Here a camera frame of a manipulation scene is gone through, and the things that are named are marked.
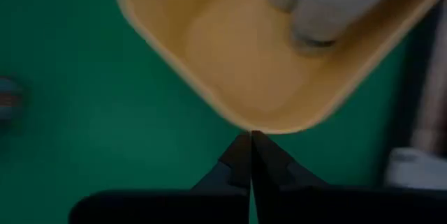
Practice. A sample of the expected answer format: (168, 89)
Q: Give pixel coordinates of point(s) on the yellow plastic bin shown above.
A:
(227, 60)

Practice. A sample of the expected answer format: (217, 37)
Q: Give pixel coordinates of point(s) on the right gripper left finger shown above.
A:
(223, 199)

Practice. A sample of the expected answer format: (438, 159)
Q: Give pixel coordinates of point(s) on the green table mat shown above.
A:
(87, 112)

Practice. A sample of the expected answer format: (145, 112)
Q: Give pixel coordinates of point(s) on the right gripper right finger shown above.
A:
(297, 199)

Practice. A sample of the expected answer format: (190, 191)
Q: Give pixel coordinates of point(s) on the red Fanta can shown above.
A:
(8, 100)

